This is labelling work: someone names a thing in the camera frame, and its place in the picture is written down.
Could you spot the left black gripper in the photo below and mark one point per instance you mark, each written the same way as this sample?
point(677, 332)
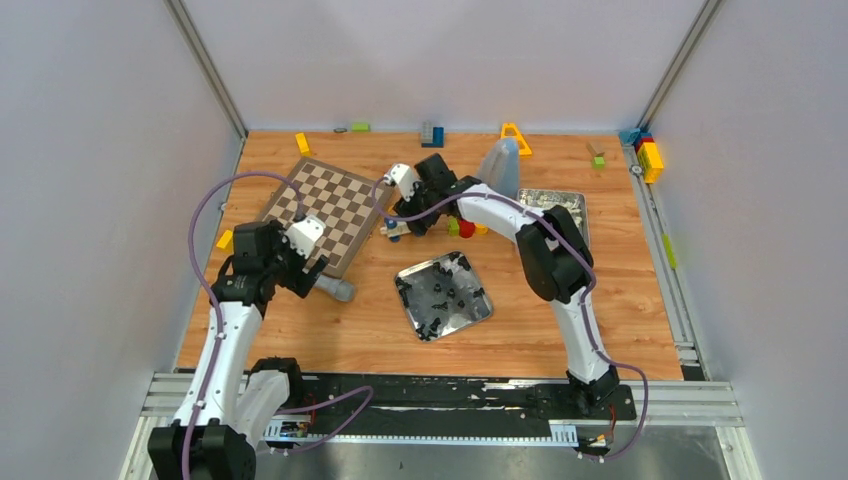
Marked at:
point(292, 268)

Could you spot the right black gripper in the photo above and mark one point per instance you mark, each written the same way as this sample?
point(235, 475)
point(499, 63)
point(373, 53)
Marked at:
point(411, 209)

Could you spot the grey cylinder tube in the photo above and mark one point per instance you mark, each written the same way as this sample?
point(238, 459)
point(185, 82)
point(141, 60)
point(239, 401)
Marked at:
point(339, 289)

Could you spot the colourful toy car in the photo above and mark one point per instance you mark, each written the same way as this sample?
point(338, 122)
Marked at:
point(394, 230)

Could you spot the red yellow blue block toy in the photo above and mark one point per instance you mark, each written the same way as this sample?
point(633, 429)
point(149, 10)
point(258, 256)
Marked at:
point(464, 229)

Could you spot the translucent blue plastic container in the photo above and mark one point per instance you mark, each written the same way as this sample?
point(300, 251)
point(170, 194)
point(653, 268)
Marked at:
point(500, 168)

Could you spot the wooden chessboard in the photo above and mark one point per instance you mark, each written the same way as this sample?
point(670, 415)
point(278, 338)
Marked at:
point(342, 200)

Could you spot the silver tray black pieces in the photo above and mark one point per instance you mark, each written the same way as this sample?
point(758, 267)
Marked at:
point(442, 296)

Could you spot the silver tray white pieces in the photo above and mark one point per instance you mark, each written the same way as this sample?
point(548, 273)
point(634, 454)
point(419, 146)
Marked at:
point(545, 199)

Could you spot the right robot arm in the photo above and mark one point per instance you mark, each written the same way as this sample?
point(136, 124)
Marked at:
point(556, 260)

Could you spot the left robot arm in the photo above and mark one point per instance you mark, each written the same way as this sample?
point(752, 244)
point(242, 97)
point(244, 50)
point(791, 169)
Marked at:
point(216, 430)

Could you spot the blue grey block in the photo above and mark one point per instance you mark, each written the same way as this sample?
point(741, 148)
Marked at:
point(432, 136)

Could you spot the yellow block left edge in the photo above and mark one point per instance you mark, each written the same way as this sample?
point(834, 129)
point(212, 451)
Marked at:
point(225, 242)

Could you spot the yellow block far left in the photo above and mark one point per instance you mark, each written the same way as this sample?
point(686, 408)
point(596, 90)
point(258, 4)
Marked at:
point(303, 144)

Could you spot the wooden brown block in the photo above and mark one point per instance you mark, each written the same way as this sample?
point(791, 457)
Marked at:
point(595, 149)

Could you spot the yellow red blue brick stack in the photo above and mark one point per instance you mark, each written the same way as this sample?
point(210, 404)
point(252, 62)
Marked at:
point(647, 152)

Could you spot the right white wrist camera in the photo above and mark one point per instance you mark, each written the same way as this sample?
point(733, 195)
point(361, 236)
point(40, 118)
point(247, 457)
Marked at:
point(404, 178)

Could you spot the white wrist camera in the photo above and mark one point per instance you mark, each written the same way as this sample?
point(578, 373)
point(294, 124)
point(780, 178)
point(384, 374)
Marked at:
point(404, 178)
point(303, 235)

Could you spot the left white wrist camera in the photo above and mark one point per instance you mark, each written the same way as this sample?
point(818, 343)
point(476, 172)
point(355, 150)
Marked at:
point(303, 235)

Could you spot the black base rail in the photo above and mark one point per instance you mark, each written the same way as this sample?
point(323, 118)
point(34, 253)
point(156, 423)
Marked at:
point(444, 409)

